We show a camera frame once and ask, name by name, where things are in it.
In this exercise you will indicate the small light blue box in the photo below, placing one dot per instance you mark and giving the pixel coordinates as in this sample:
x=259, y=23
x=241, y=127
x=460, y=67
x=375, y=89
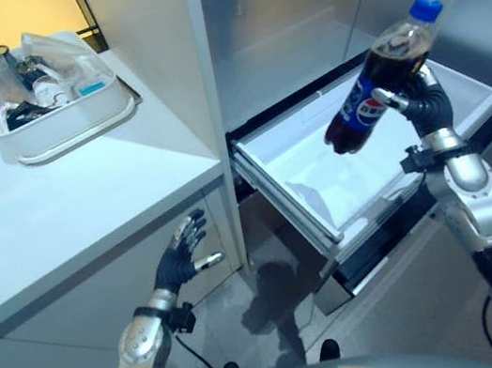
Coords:
x=91, y=88

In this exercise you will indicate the white plastic dish tub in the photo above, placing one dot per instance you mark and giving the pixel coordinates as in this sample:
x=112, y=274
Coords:
x=53, y=113

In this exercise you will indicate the crumpled clear plastic bag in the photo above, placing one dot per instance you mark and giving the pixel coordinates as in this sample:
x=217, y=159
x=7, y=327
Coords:
x=62, y=59

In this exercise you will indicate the white counter cabinet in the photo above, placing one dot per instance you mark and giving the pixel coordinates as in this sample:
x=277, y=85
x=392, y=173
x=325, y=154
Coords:
x=69, y=234

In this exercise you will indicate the stainless steel refrigerator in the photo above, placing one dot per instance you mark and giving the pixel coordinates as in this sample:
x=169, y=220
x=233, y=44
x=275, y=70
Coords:
x=343, y=33

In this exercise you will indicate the white refrigerator drawer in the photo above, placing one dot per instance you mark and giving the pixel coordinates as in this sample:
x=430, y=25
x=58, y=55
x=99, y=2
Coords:
x=359, y=149

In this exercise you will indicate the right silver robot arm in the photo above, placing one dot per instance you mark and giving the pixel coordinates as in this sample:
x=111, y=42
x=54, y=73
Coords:
x=490, y=217

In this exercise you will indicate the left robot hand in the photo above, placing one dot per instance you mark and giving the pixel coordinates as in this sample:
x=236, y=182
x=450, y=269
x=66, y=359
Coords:
x=174, y=267

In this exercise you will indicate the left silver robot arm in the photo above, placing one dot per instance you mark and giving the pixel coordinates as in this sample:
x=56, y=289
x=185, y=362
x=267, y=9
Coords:
x=137, y=351

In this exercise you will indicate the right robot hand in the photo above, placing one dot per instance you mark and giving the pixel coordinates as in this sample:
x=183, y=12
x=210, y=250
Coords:
x=427, y=104

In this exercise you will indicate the Pepsi cola bottle blue cap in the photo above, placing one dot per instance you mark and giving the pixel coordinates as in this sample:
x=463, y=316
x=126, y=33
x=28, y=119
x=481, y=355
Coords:
x=379, y=79

